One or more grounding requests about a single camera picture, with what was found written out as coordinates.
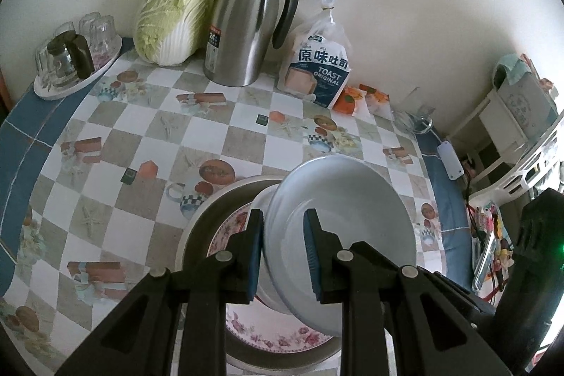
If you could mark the stainless steel round tray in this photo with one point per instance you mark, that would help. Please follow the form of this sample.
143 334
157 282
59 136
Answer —
193 248

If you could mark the checkered tablecloth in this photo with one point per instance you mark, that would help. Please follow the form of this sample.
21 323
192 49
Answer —
97 188

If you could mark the white power strip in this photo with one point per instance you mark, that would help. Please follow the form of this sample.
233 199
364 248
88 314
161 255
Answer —
451 163

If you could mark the colourful items pile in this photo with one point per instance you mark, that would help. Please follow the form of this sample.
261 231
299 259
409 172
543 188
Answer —
492 252

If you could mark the large white bowl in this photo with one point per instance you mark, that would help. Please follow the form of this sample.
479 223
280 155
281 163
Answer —
353 201

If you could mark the white tray with glasses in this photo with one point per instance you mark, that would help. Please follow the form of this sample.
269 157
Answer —
76 55

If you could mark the toast bread bag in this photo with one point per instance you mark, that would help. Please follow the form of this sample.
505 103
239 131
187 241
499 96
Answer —
316 62

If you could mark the napa cabbage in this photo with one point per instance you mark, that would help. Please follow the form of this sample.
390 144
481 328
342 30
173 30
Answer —
167 32

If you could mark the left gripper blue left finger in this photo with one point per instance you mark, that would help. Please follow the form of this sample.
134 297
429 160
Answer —
175 318

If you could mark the orange snack packet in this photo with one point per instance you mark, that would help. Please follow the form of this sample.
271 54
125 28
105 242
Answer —
378 103
349 101

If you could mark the white side shelf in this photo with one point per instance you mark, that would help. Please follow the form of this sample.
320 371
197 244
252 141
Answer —
517 111

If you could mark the small white bowl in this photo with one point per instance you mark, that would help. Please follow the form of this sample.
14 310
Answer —
264 208

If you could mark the stainless steel thermos jug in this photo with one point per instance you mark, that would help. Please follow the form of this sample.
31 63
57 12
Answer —
239 35

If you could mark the white plastic chair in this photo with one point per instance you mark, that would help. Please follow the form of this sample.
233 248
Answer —
546 153

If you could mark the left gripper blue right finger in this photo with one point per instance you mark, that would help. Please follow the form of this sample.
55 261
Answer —
404 315

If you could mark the floral round plate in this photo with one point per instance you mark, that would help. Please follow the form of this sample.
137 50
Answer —
255 324

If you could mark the clear glass mug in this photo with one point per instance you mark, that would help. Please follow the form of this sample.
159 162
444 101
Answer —
413 115

